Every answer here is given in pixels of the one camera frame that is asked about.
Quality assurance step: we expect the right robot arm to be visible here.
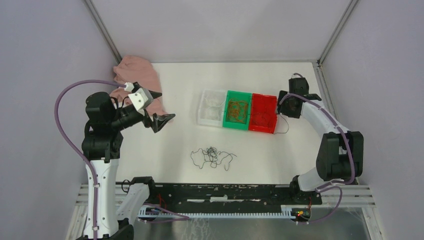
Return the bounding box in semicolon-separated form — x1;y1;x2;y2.
275;73;364;204

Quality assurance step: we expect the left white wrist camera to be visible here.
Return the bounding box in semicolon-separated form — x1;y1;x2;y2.
124;82;154;114

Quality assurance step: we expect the thin white cable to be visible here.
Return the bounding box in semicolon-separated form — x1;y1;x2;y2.
202;92;226;118

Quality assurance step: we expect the green plastic bin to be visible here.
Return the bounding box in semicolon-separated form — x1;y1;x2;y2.
222;90;252;131

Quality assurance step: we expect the aluminium frame rail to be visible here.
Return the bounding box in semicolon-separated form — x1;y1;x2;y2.
75;184;376;208

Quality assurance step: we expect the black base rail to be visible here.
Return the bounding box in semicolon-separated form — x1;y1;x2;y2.
147;183;323;214

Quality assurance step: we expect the pink cloth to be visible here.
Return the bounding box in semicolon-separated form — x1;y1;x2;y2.
109;55;167;116

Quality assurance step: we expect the clear plastic bin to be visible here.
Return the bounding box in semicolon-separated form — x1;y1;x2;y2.
196;88;228;128

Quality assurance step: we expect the white slotted cable duct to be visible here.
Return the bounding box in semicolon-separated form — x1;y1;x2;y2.
137;206;296;220

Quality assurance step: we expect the red plastic bin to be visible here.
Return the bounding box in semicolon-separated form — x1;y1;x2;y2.
248;93;278;134

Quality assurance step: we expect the black cable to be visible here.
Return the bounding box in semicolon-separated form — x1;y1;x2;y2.
253;109;290;135
190;146;238;172

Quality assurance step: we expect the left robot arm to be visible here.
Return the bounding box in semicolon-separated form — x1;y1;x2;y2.
81;87;175;240

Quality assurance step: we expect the orange cable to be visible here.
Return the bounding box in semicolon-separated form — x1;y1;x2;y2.
226;97;250;125

